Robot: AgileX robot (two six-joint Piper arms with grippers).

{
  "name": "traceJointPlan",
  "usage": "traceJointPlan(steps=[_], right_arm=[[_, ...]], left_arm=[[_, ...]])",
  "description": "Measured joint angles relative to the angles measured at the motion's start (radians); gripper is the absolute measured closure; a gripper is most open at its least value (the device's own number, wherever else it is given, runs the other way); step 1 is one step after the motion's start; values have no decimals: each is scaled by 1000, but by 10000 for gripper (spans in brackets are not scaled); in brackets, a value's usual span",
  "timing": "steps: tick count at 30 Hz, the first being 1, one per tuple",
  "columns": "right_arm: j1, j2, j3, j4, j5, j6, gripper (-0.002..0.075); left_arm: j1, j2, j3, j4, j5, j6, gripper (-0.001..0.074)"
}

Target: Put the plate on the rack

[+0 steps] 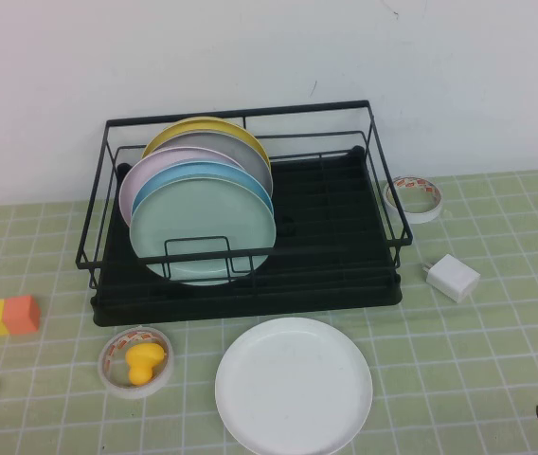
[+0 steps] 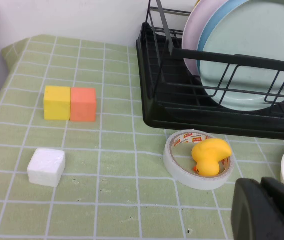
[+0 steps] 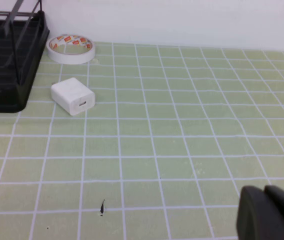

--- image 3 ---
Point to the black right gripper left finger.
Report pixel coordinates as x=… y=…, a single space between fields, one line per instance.
x=254 y=217

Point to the green checkered tablecloth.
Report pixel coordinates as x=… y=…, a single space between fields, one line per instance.
x=157 y=125

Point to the white tape roll red print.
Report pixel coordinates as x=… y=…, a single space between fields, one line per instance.
x=69 y=58

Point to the white USB wall charger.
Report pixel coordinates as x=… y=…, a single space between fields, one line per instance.
x=69 y=95

